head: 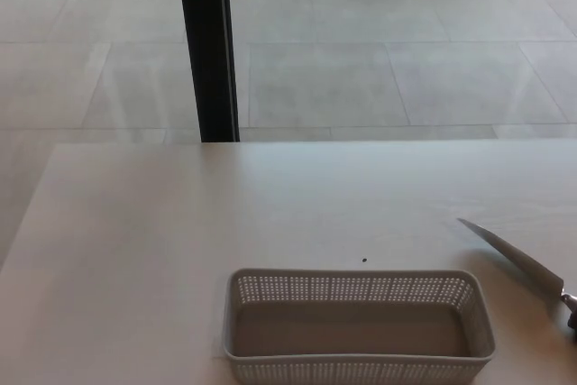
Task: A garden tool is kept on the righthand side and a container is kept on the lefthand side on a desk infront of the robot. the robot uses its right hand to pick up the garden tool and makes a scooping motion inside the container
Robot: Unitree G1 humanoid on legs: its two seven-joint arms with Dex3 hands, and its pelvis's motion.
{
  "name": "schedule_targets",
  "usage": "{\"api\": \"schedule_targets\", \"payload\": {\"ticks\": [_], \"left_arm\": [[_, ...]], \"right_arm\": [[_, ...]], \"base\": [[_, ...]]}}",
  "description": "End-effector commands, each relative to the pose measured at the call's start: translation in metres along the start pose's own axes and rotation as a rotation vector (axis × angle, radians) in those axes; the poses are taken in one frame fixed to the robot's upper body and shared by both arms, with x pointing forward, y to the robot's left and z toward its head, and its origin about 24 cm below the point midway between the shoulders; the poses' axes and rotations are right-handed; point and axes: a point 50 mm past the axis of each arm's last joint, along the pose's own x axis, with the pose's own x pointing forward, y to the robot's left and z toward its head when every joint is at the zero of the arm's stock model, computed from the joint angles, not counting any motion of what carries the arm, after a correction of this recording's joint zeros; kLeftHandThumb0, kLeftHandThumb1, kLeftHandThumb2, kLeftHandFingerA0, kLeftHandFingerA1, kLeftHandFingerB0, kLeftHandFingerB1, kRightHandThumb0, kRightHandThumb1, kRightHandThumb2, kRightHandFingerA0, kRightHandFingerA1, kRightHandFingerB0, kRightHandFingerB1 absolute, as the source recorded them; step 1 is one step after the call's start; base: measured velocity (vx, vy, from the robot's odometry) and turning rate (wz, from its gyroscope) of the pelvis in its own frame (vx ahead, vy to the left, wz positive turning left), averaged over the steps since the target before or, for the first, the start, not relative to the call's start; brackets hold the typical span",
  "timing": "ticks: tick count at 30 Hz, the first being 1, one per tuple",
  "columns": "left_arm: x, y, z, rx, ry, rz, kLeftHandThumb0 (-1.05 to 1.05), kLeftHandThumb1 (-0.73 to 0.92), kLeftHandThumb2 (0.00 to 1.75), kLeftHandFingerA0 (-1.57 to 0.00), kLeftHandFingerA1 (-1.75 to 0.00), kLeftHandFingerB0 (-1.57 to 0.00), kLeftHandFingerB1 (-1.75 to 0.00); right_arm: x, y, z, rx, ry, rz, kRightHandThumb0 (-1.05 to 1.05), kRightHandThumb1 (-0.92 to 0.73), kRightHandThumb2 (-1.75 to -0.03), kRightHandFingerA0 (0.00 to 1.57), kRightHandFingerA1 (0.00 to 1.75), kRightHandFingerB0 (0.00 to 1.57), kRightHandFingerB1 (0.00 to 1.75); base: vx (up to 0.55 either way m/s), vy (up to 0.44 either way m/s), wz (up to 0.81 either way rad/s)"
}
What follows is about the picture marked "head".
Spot grey perforated plastic basket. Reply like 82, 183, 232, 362
221, 268, 498, 385

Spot black vertical frame post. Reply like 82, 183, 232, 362
174, 0, 242, 143

